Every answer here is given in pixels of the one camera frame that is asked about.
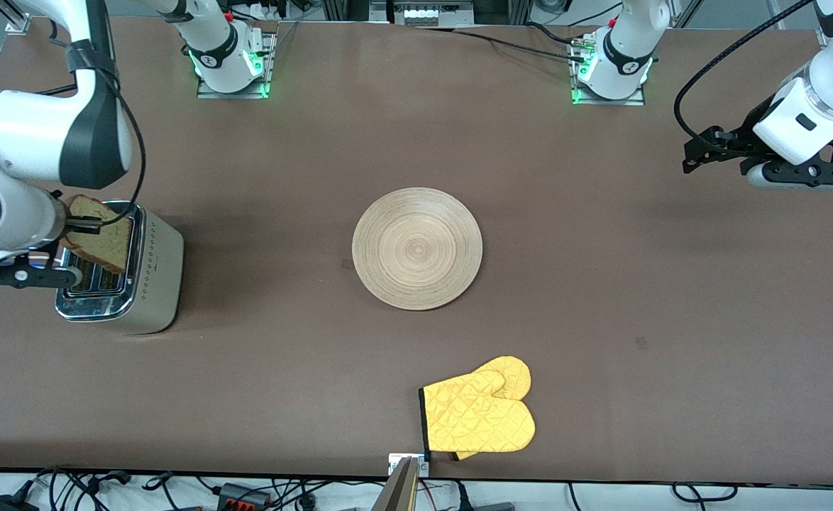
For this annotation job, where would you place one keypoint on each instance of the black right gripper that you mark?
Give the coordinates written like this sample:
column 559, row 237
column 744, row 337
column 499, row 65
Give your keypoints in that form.
column 84, row 226

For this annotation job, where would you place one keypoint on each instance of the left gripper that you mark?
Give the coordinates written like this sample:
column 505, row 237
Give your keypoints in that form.
column 741, row 137

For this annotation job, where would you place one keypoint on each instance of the brown-crust bread slice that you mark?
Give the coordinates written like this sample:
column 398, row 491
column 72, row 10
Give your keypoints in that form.
column 108, row 245

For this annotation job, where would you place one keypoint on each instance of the round wooden plate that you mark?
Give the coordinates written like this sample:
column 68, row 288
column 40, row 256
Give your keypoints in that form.
column 416, row 248

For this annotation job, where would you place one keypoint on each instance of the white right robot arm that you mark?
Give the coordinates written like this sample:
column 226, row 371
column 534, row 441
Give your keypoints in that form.
column 19, row 135

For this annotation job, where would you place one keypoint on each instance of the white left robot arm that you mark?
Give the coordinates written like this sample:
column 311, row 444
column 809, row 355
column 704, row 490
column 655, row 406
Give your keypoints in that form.
column 619, row 57

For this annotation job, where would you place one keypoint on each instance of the silver two-slot toaster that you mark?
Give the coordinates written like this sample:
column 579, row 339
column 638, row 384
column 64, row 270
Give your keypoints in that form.
column 157, row 284

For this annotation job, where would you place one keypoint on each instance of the black power adapter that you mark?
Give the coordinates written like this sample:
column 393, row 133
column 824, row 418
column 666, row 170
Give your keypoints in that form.
column 8, row 504

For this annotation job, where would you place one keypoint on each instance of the black box with orange plugs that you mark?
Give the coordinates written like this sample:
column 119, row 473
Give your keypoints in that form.
column 243, row 495

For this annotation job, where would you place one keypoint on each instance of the white power strip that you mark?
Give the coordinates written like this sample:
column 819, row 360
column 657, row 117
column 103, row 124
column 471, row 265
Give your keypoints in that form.
column 420, row 13

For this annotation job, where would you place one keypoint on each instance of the yellow quilted oven mitt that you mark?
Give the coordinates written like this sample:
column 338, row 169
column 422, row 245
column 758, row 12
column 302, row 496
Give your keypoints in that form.
column 480, row 419
column 465, row 455

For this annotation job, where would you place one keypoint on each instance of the aluminium profile bar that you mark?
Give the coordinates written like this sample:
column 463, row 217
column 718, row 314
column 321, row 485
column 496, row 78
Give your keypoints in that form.
column 396, row 493

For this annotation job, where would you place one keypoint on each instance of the black power plug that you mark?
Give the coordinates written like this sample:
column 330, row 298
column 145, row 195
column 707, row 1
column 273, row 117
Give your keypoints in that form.
column 484, row 507

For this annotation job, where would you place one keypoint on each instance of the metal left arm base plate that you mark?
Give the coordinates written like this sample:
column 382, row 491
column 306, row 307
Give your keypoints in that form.
column 636, row 101

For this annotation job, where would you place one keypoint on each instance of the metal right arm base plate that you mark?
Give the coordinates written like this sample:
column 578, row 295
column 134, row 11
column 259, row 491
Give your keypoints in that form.
column 207, row 92

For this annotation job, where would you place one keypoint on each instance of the silver table corner bracket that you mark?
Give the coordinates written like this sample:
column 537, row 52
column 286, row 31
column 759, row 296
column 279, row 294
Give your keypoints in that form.
column 18, row 25

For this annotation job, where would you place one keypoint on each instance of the small metal edge bracket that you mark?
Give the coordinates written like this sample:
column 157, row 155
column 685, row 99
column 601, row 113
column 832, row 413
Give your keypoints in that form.
column 394, row 465

